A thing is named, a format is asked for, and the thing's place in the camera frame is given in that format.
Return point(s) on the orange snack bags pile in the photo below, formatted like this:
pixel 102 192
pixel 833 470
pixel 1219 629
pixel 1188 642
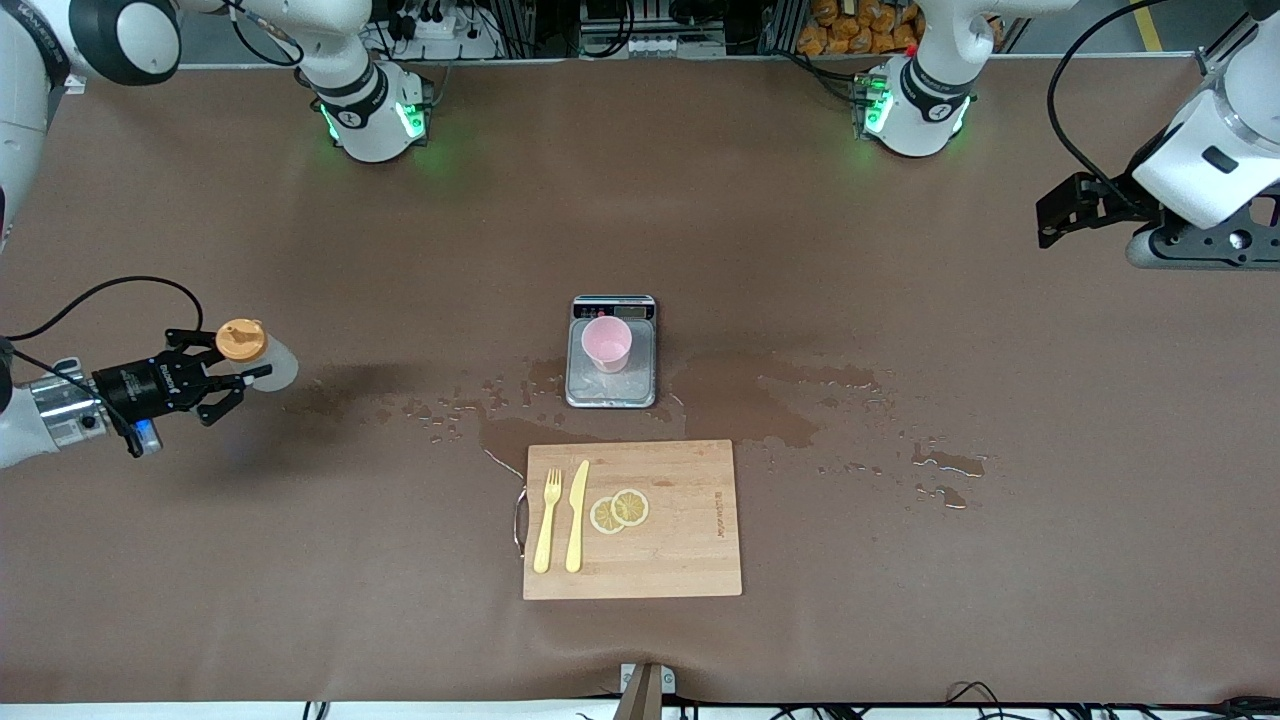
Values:
pixel 850 30

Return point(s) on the translucent squeeze bottle orange cap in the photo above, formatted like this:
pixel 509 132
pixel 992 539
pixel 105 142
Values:
pixel 280 365

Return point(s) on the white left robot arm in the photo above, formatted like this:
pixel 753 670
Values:
pixel 920 100

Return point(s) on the pink cup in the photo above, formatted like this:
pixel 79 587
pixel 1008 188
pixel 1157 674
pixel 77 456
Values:
pixel 607 345

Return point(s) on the white connector strip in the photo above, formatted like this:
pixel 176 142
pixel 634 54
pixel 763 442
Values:
pixel 650 45

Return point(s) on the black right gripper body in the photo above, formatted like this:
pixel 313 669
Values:
pixel 140 384

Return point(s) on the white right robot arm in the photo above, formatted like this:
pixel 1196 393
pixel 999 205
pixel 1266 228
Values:
pixel 360 110

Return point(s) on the yellow plastic fork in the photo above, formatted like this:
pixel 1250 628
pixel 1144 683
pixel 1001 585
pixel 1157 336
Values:
pixel 545 540

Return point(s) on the silver digital kitchen scale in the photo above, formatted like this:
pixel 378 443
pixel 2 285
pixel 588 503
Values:
pixel 610 390

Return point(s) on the yellow plastic knife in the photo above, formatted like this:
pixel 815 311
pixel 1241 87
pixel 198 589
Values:
pixel 575 530

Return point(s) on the wooden cutting board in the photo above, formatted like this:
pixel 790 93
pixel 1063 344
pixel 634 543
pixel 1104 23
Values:
pixel 680 540

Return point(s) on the brown table cover sheet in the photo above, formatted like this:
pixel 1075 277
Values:
pixel 900 300

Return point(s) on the lemon slice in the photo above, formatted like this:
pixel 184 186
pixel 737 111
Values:
pixel 630 506
pixel 601 519

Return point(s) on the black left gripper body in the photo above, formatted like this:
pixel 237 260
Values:
pixel 1118 195

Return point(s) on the metal table edge bracket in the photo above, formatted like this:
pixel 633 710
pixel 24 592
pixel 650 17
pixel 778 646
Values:
pixel 645 695

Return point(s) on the white power strip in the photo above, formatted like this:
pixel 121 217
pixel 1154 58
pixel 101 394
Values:
pixel 440 30

